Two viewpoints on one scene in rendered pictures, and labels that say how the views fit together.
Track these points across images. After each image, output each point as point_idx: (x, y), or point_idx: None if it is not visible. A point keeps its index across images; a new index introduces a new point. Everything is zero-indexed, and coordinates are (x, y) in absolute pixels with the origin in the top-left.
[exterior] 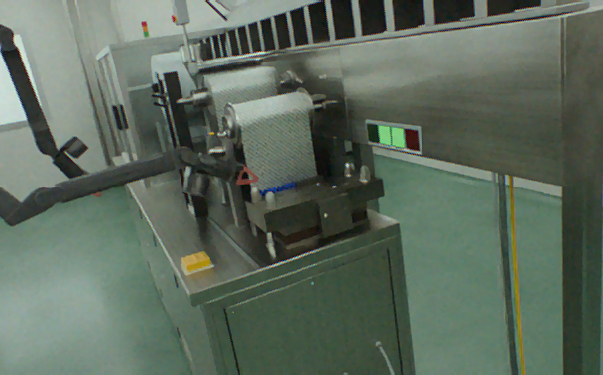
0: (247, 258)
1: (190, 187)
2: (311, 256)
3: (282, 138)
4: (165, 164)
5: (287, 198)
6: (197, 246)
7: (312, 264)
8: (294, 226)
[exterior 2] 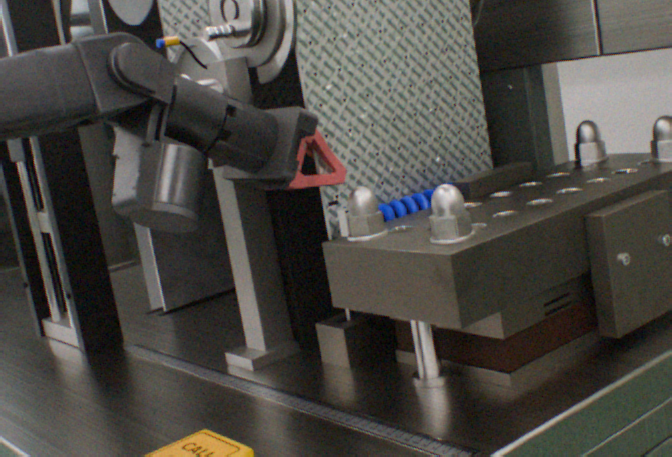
0: (387, 434)
1: (149, 190)
2: (618, 399)
3: (404, 47)
4: (59, 89)
5: (476, 218)
6: (150, 424)
7: (620, 428)
8: (527, 304)
